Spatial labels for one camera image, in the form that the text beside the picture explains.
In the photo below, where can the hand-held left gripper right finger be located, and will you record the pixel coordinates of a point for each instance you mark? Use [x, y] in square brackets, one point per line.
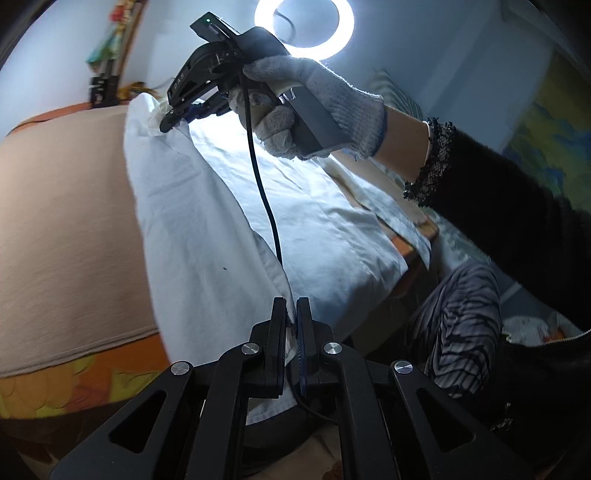
[303, 355]

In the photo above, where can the white shirt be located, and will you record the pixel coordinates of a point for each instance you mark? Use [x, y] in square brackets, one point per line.
[221, 221]

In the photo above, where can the striped pillow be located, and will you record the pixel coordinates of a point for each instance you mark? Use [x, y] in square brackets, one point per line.
[397, 94]

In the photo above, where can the person's right hand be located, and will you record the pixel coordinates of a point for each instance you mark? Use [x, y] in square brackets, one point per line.
[332, 97]

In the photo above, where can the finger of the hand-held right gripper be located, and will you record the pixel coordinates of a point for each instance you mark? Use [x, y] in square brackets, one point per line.
[207, 108]
[184, 81]

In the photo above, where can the colourful patterned cloth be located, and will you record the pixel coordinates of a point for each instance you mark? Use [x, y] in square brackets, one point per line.
[113, 39]

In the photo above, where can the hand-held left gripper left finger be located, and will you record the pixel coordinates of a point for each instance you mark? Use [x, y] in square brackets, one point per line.
[279, 332]

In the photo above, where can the beige blanket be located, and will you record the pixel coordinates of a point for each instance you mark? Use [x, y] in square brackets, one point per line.
[69, 240]

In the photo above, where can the person's right forearm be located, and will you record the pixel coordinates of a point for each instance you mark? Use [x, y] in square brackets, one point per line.
[498, 203]

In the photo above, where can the yellow green crumpled cloth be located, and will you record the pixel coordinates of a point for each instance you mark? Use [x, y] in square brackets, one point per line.
[134, 88]

